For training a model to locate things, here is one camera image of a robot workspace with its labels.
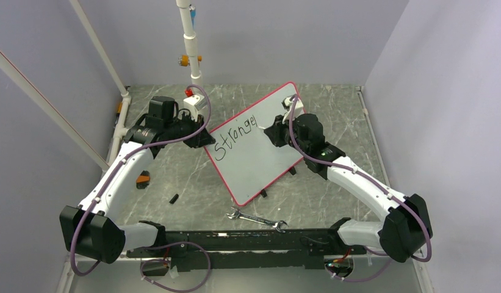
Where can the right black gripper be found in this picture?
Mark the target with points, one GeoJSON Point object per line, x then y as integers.
{"type": "Point", "coordinates": [275, 131]}

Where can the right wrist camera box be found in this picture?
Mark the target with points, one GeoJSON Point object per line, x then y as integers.
{"type": "Point", "coordinates": [293, 106]}

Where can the black marker cap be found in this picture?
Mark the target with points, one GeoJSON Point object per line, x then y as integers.
{"type": "Point", "coordinates": [174, 199]}

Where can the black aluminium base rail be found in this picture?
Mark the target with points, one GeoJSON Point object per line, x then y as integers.
{"type": "Point", "coordinates": [238, 249]}

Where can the red framed whiteboard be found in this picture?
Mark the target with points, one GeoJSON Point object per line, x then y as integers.
{"type": "Point", "coordinates": [243, 155]}

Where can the orange black small block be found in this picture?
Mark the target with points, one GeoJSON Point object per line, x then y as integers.
{"type": "Point", "coordinates": [143, 180]}

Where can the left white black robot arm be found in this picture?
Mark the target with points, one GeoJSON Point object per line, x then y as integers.
{"type": "Point", "coordinates": [143, 141]}

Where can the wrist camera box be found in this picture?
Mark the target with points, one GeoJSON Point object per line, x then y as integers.
{"type": "Point", "coordinates": [195, 103]}
{"type": "Point", "coordinates": [293, 106]}

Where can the silver double ended wrench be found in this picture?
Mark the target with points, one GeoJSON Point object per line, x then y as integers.
{"type": "Point", "coordinates": [276, 225]}

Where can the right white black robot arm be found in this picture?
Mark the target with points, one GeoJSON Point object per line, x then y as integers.
{"type": "Point", "coordinates": [403, 229]}

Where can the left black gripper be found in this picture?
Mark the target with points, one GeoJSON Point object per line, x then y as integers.
{"type": "Point", "coordinates": [201, 140]}

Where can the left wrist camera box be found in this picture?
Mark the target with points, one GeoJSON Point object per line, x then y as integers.
{"type": "Point", "coordinates": [195, 103]}

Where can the white pvc pipe frame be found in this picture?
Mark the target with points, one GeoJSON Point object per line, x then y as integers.
{"type": "Point", "coordinates": [52, 69]}

